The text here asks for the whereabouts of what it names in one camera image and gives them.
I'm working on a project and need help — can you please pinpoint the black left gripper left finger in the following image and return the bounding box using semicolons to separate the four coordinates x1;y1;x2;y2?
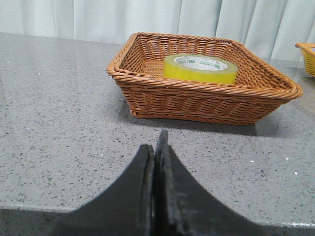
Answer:
53;145;155;236

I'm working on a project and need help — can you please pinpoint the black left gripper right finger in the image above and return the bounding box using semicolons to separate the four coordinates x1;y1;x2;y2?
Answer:
154;130;267;236

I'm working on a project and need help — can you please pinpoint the white curtain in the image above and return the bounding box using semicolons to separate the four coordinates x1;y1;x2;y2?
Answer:
0;0;315;61

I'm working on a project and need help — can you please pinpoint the yellow tape roll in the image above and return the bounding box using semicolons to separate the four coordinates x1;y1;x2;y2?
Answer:
163;54;239;84

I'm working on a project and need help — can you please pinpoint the yellow woven plastic basket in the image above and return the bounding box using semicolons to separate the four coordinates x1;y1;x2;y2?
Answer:
295;42;315;77

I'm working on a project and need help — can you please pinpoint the brown wicker basket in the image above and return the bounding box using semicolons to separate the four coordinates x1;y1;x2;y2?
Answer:
107;32;303;125

